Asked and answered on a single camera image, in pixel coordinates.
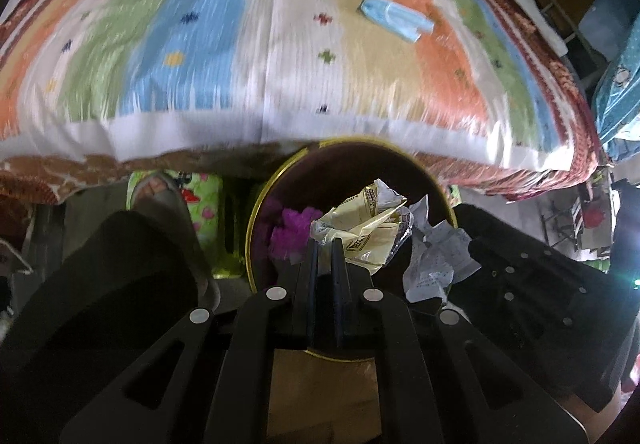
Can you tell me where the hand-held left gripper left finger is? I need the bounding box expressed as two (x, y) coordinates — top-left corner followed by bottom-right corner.
(60, 239), (321, 444)

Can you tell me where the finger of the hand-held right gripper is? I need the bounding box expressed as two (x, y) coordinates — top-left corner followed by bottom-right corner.
(445, 269), (576, 350)
(457, 204), (601, 295)

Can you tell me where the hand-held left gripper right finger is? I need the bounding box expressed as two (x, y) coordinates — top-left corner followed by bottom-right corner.
(332, 239), (588, 444)

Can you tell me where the paper receipt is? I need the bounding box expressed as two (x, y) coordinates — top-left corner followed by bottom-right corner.
(402, 196), (481, 303)

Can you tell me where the pink plastic bag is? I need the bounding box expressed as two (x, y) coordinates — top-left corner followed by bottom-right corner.
(262, 204), (326, 265)

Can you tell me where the yellow wrapper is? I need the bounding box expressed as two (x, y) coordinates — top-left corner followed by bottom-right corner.
(310, 179), (413, 277)

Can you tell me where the round brown gold-rimmed bin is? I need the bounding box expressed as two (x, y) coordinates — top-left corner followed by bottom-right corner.
(245, 138), (457, 365)

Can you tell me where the dark cluttered side table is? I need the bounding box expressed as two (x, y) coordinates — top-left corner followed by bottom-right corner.
(540, 164), (626, 269)

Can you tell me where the green floral cloth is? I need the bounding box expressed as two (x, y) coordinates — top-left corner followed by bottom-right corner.
(125, 170), (241, 279)

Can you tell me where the person's leg in black pants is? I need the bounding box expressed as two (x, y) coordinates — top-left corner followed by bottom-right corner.
(0, 211), (216, 375)

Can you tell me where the striped colourful bed blanket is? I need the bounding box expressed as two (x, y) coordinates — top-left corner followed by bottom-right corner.
(0, 0), (606, 212)

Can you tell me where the person's foot in grey sandal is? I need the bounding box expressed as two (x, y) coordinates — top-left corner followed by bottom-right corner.
(131, 171), (221, 305)

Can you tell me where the blue dotted printed curtain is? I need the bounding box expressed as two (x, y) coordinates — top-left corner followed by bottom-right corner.
(592, 44), (640, 159)

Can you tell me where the white folded cloth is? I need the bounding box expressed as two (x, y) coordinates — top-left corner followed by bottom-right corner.
(510, 0), (571, 45)

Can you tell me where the plain blue hanging cloth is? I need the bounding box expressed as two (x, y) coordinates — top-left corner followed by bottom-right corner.
(580, 0), (640, 59)

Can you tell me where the blue face mask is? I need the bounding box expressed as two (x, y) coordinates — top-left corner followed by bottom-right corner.
(357, 0), (435, 43)

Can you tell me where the metal bed frame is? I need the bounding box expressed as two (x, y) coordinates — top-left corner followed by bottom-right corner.
(510, 0), (601, 57)

